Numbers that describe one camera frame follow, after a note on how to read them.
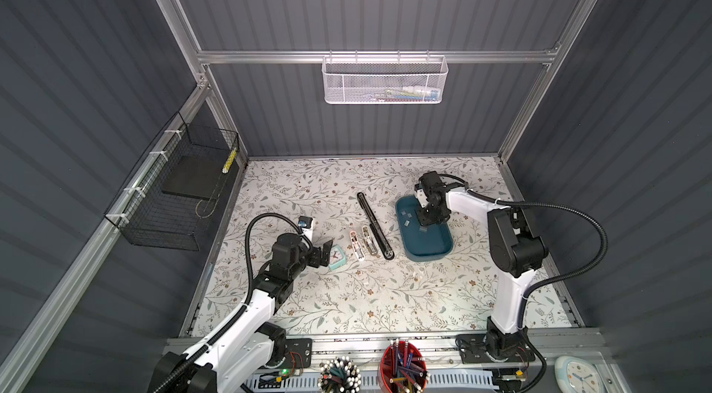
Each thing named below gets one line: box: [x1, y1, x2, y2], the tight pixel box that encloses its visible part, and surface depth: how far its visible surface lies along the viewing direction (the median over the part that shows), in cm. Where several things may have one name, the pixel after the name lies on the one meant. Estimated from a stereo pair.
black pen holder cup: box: [317, 355, 362, 393], surface depth 58 cm
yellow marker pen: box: [221, 147, 238, 175], surface depth 83 cm
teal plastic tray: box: [394, 195, 455, 263], surface depth 97 cm
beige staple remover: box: [361, 225, 380, 256], surface depth 95 cm
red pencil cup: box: [379, 338, 431, 393], surface depth 63 cm
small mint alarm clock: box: [329, 244, 348, 271], surface depth 91 cm
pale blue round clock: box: [554, 355, 603, 393], surface depth 69 cm
